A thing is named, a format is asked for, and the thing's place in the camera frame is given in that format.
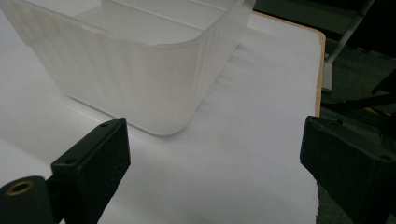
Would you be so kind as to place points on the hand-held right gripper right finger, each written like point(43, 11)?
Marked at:
point(348, 168)

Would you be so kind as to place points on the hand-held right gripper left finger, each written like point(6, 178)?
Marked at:
point(90, 168)

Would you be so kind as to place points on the translucent white plastic bin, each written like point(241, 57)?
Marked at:
point(124, 71)

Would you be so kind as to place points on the metal stand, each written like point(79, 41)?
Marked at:
point(345, 40)

